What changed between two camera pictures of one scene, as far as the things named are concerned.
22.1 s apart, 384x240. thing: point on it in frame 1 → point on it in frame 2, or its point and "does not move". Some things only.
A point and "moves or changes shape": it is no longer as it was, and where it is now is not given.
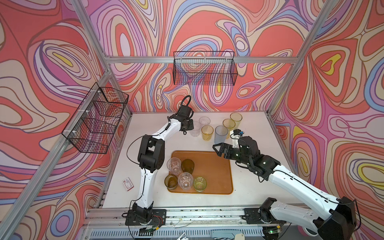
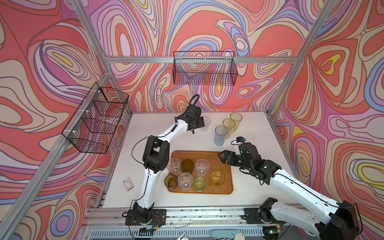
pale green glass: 199,184 does not move
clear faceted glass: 174,165 does not move
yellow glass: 207,132 → 217,177
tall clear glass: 196,131 moves or changes shape
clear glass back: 185,181 does not move
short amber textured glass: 170,181 does not move
